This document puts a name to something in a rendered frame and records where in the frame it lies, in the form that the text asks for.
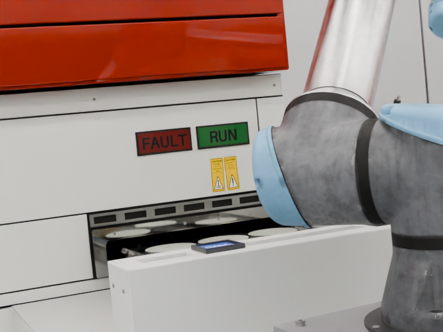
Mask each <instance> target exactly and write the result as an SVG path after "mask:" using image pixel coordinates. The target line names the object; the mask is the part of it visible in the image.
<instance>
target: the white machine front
mask: <svg viewBox="0 0 443 332"><path fill-rule="evenodd" d="M284 113H285V111H284V103H283V90H282V82H281V73H280V74H263V75H253V76H236V77H227V78H209V79H200V80H182V81H173V82H155V83H146V84H129V85H119V86H102V87H93V88H75V89H66V90H48V91H39V92H22V93H12V94H0V307H4V306H12V305H16V304H23V303H28V302H35V301H39V300H47V299H51V298H58V297H62V296H70V295H74V294H82V293H86V292H93V291H100V290H105V289H110V283H109V277H102V278H97V277H95V275H94V264H93V257H92V245H91V238H90V230H92V229H100V228H106V227H114V226H119V225H129V224H134V223H143V222H148V221H157V220H162V219H171V218H176V217H185V216H190V215H199V214H204V213H213V212H218V211H227V210H232V209H241V208H250V207H255V206H262V204H255V205H250V206H241V207H232V208H227V209H218V210H213V211H203V212H198V213H190V214H184V215H176V216H171V217H161V218H156V219H147V220H142V221H133V222H128V223H119V224H114V225H105V226H100V227H90V218H89V215H94V214H99V213H109V212H114V211H123V210H129V209H138V208H148V207H153V206H162V205H167V204H177V203H183V202H192V201H197V200H207V199H212V198H221V197H227V196H236V195H242V194H251V193H256V192H257V191H256V186H255V183H254V177H253V172H252V147H253V144H254V139H255V138H256V135H257V134H258V132H259V131H260V130H262V129H265V128H268V127H269V126H275V127H279V126H280V125H281V122H282V119H283V115H284ZM245 123H246V124H247V136H248V142H245V143H238V144H227V145H220V146H208V147H202V148H200V144H199V137H198V128H205V127H212V126H225V125H238V124H245ZM184 129H189V136H190V143H191V148H190V149H183V150H171V151H165V152H153V153H142V154H140V153H139V146H138V134H144V133H152V132H165V131H172V130H184ZM231 156H236V160H237V170H238V176H239V187H240V189H235V190H227V180H226V174H225V164H224V157H231ZM221 157H222V158H223V172H224V181H225V191H221V192H213V188H212V172H211V163H210V159H213V158H221Z"/></svg>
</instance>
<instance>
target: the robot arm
mask: <svg viewBox="0 0 443 332"><path fill-rule="evenodd" d="M395 1H396V0H328V4H327V7H326V12H325V15H324V19H323V22H322V26H321V29H320V33H319V37H318V41H317V44H316V48H315V50H314V55H313V58H312V63H311V65H310V70H309V74H308V76H307V81H306V84H305V89H304V91H303V94H300V95H298V96H297V97H295V98H293V99H292V100H291V101H290V102H289V104H288V105H287V107H286V109H285V113H284V115H283V119H282V122H281V125H280V126H279V127H275V126H269V127H268V128H265V129H262V130H260V131H259V132H258V134H257V135H256V138H255V139H254V144H253V147H252V172H253V177H254V183H255V186H256V191H257V194H258V197H259V199H260V202H261V204H262V206H263V208H264V210H265V211H266V213H267V214H268V215H269V216H270V218H271V219H273V220H274V221H275V222H276V223H279V224H280V225H287V226H304V227H306V228H311V227H312V226H326V225H373V224H375V225H377V224H390V226H391V234H392V249H393V252H392V259H391V262H390V268H389V271H388V276H387V280H386V285H385V288H384V294H383V297H382V302H381V309H382V322H383V323H384V324H385V325H387V326H388V327H391V328H392V329H396V330H398V331H403V332H443V104H433V103H390V104H384V105H383V106H382V107H381V108H380V112H379V114H378V115H379V118H378V115H377V114H376V113H375V111H374V110H373V109H372V108H373V105H374V99H375V95H376V90H377V86H378V80H379V77H380V71H381V67H382V62H383V58H384V52H385V48H386V42H387V39H388V33H389V29H390V23H391V20H392V14H393V10H394V5H395ZM428 27H429V28H430V31H431V32H432V33H433V34H434V35H435V36H437V37H439V38H441V39H443V0H431V2H430V5H429V8H428Z"/></svg>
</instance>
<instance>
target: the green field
mask: <svg viewBox="0 0 443 332"><path fill-rule="evenodd" d="M198 137H199V144H200V148H202V147H208V146H220V145H227V144H238V143H245V142H248V136H247V124H246V123H245V124H233V125H225V126H212V127H205V128H198Z"/></svg>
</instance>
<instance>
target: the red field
mask: <svg viewBox="0 0 443 332"><path fill-rule="evenodd" d="M138 146H139V153H140V154H142V153H153V152H165V151H171V150H183V149H190V148H191V143H190V136H189V129H184V130H172V131H165V132H152V133H144V134H138Z"/></svg>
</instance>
